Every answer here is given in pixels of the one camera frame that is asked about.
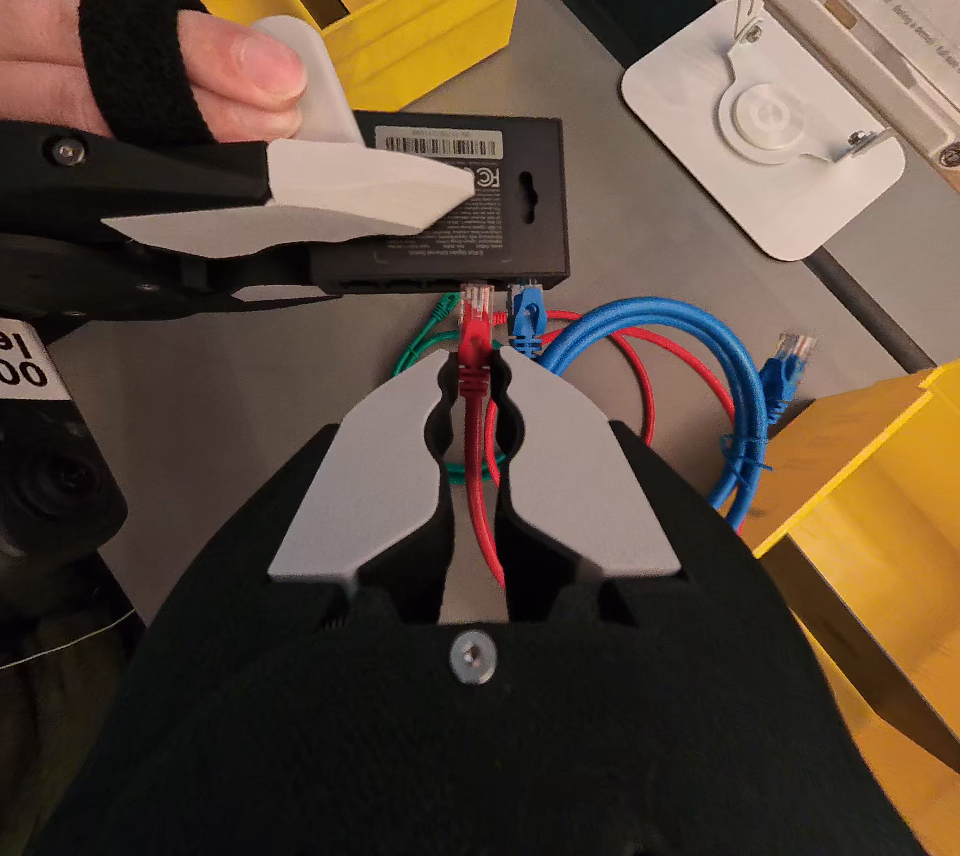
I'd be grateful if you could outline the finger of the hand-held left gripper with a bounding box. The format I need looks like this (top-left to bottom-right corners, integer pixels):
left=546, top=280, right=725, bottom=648
left=102, top=141, right=481, bottom=260
left=230, top=281, right=342, bottom=308

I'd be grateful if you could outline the black ethernet port box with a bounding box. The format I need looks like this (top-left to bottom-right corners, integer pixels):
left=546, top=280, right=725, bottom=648
left=308, top=116, right=573, bottom=296

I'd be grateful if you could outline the thin white cord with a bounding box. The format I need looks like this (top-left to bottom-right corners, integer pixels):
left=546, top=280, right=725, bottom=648
left=0, top=609, right=147, bottom=673

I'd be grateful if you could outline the person's left hand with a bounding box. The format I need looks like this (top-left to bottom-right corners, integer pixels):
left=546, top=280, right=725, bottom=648
left=0, top=0, right=312, bottom=142

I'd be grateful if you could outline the person's leg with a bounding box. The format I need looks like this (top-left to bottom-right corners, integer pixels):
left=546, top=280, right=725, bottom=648
left=0, top=599, right=154, bottom=856

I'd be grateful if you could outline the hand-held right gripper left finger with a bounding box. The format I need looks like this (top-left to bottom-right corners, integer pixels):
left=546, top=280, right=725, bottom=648
left=270, top=350, right=459, bottom=587

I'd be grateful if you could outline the red ethernet cable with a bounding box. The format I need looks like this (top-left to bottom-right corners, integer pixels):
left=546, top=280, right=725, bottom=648
left=450, top=282, right=739, bottom=590

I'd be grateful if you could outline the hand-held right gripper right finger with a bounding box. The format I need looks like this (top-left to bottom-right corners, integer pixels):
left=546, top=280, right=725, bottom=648
left=497, top=351, right=684, bottom=583

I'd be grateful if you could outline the green ethernet cable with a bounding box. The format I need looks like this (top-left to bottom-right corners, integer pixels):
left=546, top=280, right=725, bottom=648
left=393, top=291, right=508, bottom=470

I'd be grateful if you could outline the blue ethernet cable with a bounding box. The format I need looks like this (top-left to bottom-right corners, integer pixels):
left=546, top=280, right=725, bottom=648
left=507, top=282, right=822, bottom=530

